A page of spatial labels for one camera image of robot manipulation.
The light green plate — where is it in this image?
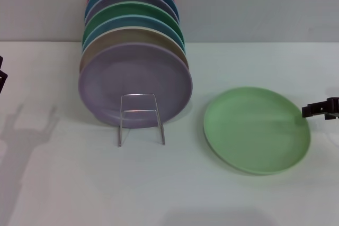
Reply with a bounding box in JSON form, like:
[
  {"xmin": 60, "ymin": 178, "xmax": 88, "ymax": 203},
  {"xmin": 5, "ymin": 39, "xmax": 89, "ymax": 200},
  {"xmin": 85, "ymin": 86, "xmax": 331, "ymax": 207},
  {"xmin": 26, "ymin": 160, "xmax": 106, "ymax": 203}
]
[{"xmin": 203, "ymin": 86, "xmax": 311, "ymax": 176}]

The beige plate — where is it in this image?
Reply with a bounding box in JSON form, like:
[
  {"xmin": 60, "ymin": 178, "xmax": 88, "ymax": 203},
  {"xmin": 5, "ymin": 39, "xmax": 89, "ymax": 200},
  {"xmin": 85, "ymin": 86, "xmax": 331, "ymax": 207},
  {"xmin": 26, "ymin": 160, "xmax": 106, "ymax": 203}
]
[{"xmin": 78, "ymin": 26, "xmax": 189, "ymax": 75}]

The lilac plate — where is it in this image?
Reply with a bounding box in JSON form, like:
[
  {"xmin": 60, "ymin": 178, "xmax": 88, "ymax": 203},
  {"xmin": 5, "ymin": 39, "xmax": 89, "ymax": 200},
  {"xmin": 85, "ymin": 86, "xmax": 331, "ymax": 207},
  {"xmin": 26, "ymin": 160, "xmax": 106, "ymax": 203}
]
[{"xmin": 77, "ymin": 42, "xmax": 193, "ymax": 129}]

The light blue plate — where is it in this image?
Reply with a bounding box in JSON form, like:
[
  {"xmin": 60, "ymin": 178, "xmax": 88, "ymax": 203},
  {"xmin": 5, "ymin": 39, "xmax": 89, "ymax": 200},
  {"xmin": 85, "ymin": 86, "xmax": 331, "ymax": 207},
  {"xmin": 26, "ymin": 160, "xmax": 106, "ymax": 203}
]
[{"xmin": 81, "ymin": 14, "xmax": 186, "ymax": 52}]

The dark green plate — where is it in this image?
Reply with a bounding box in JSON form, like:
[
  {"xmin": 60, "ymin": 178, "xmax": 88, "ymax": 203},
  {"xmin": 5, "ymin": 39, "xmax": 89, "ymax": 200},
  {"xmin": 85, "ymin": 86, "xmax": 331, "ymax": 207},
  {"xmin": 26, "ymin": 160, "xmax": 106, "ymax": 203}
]
[{"xmin": 82, "ymin": 1, "xmax": 184, "ymax": 44}]

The metal wire plate rack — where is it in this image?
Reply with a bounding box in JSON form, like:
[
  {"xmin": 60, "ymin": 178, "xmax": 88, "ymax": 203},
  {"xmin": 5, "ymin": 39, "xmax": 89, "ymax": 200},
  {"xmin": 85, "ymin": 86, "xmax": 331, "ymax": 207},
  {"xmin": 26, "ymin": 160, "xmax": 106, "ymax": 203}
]
[{"xmin": 117, "ymin": 93, "xmax": 166, "ymax": 148}]

